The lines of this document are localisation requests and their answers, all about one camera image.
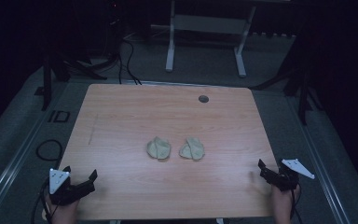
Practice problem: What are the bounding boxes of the metal floor rail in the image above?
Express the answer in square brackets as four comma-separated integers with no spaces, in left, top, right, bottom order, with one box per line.
[287,96,352,224]
[0,119,49,222]

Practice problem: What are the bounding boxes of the left hand-held gripper cable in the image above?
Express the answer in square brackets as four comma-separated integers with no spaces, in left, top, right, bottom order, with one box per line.
[30,179,54,224]

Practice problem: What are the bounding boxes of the black cables on floor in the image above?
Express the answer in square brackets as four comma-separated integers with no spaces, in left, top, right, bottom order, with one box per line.
[117,36,143,86]

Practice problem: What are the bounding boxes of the person's right hand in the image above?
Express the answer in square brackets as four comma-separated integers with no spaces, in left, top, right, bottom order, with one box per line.
[271,184,301,224]

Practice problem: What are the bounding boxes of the dark equipment tower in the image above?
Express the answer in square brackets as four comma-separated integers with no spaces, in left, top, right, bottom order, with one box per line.
[104,0,126,59]

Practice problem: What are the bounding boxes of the black metal stand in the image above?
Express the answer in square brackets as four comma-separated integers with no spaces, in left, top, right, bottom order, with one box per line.
[250,59,323,126]
[34,50,108,112]

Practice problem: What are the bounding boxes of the black looped floor cable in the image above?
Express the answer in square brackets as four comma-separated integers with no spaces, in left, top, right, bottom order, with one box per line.
[35,138,64,162]

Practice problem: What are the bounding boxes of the right hand-held gripper cable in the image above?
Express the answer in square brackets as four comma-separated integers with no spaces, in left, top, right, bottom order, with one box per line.
[289,182,304,224]

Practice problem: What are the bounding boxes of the white desk frame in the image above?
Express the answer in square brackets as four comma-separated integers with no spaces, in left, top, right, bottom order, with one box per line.
[150,0,257,78]

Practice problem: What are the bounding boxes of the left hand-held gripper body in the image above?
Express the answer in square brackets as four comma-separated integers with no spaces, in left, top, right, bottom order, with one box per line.
[48,168,96,206]

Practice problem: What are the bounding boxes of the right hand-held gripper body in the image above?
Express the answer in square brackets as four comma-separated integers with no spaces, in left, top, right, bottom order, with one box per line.
[259,158,316,192]

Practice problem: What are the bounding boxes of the person's left hand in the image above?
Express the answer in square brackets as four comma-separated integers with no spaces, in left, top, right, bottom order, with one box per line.
[44,192,80,224]

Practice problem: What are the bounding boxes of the pale yellow sock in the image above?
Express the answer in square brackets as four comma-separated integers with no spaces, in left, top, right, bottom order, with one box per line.
[145,136,172,161]
[178,136,206,161]

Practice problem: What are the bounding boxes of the hand-held gripper cable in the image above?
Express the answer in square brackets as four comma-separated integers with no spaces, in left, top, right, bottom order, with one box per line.
[289,182,304,224]
[30,179,54,224]

